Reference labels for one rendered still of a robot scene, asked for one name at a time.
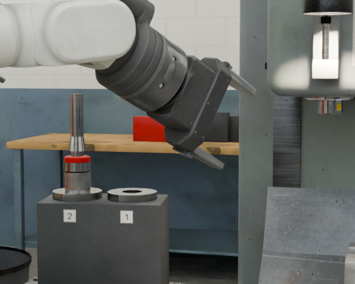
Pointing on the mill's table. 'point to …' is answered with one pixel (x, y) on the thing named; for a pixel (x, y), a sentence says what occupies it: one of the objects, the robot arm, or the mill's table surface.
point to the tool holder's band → (77, 159)
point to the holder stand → (103, 237)
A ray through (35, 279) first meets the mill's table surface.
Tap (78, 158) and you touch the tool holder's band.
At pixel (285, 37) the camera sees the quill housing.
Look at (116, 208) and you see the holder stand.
